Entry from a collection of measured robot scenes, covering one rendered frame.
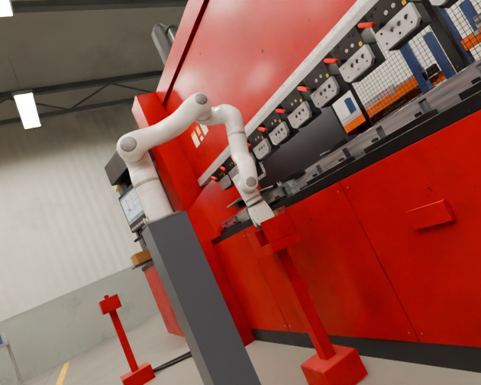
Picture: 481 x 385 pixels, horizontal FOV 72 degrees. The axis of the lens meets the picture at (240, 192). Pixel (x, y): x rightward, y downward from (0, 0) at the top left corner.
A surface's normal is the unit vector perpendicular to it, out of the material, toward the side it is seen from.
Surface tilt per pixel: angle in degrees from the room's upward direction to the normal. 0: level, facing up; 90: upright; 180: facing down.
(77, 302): 90
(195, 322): 90
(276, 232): 90
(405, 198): 90
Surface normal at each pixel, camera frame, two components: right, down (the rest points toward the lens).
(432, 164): -0.81, 0.30
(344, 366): 0.36, -0.29
